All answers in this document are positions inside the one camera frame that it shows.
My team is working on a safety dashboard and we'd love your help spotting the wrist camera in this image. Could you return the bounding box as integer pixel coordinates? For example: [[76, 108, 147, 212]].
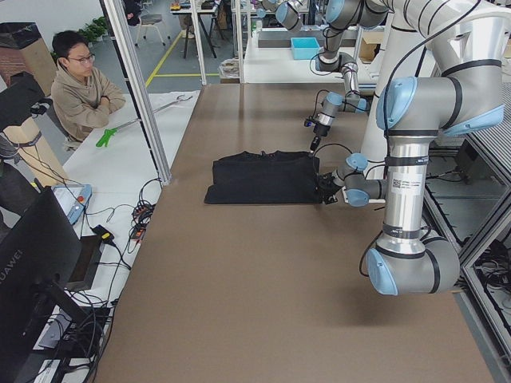
[[304, 116, 316, 127], [323, 195, 338, 205]]

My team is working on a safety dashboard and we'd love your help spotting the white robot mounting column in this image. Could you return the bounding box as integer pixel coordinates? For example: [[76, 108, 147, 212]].
[[339, 0, 511, 204]]

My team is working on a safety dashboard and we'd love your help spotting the black t-shirt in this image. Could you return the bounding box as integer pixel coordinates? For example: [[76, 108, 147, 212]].
[[204, 151, 322, 204]]

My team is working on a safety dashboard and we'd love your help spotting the seated man in beige hoodie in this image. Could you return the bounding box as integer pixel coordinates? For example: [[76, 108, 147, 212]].
[[51, 30, 125, 142]]

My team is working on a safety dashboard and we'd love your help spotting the blue plastic bin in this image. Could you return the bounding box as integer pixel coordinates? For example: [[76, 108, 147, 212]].
[[291, 37, 320, 61]]

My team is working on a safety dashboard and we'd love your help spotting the green handled reacher grabber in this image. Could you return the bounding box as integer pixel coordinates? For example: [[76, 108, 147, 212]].
[[96, 94, 192, 148]]

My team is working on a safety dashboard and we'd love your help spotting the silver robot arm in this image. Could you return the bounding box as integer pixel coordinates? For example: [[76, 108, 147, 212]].
[[321, 1, 510, 295], [310, 1, 388, 152]]

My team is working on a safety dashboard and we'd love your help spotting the blue teach pendant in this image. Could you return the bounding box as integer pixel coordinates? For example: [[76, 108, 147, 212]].
[[51, 184, 92, 224]]

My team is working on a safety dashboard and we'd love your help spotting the black Huawei monitor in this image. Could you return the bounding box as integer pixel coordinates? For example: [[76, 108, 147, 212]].
[[1, 188, 86, 382]]

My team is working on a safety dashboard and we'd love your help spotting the aluminium frame post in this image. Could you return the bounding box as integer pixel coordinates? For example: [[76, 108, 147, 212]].
[[100, 0, 172, 186]]

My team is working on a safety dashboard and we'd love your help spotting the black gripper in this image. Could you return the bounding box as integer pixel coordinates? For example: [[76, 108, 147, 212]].
[[310, 123, 329, 152], [316, 173, 339, 198]]

